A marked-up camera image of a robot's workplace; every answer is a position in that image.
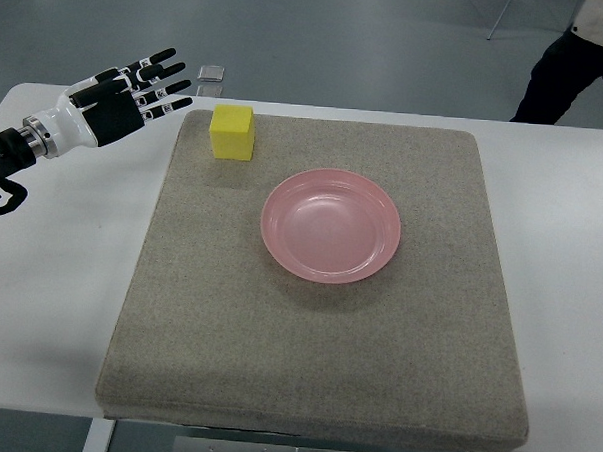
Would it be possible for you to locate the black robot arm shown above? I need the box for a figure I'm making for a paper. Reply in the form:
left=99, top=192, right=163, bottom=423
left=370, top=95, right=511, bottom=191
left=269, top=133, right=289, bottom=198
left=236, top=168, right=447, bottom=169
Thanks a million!
left=0, top=128, right=36, bottom=216

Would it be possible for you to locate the person in black trousers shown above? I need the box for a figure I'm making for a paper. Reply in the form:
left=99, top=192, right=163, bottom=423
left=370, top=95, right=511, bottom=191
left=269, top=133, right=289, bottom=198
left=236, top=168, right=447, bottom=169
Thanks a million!
left=509, top=0, right=603, bottom=127

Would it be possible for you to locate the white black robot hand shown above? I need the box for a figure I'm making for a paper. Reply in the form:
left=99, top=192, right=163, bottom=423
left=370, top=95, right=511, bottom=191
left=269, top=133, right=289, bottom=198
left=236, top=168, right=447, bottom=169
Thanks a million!
left=20, top=48, right=192, bottom=159

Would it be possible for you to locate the metal floor plate far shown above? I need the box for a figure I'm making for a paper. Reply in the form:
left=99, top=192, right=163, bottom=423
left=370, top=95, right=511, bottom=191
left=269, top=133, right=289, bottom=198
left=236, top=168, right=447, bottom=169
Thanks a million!
left=197, top=65, right=225, bottom=82

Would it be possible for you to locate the metal chair leg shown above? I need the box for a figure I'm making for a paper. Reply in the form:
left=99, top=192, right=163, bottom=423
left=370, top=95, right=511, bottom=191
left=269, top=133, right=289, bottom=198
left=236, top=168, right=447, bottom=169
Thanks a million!
left=486, top=0, right=513, bottom=41

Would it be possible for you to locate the metal floor plate near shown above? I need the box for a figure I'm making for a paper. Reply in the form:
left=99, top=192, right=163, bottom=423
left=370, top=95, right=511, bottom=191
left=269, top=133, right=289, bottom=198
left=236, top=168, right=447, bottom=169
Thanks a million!
left=196, top=84, right=222, bottom=98

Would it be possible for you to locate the white table leg left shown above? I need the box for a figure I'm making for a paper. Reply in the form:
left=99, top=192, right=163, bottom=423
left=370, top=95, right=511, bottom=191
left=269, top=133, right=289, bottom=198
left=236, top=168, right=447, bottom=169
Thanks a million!
left=81, top=418, right=116, bottom=452

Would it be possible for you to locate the yellow foam block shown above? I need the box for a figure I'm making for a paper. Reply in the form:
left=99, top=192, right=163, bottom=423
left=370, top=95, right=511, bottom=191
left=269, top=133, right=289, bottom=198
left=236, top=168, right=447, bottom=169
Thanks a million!
left=209, top=104, right=256, bottom=162

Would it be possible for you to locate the beige fabric mat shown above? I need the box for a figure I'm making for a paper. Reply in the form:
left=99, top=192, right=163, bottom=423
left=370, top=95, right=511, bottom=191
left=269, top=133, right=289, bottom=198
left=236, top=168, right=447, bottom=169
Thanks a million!
left=95, top=110, right=529, bottom=452

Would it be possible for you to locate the pink plastic plate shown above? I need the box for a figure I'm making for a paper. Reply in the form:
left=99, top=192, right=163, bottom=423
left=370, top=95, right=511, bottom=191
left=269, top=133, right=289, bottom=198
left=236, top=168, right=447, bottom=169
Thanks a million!
left=260, top=168, right=402, bottom=285

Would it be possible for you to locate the metal floor plate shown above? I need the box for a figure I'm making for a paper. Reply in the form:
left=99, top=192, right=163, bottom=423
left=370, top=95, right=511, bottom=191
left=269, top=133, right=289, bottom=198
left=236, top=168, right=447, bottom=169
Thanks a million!
left=197, top=65, right=225, bottom=82
left=196, top=84, right=222, bottom=98

